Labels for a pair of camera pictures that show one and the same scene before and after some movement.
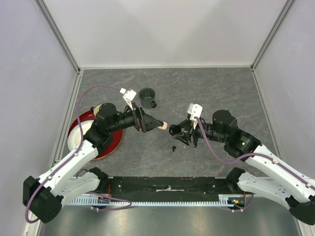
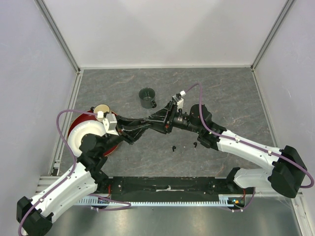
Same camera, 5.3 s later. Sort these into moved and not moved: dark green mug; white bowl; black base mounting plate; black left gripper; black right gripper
Moved: black right gripper; black left gripper
Not moved: dark green mug; black base mounting plate; white bowl
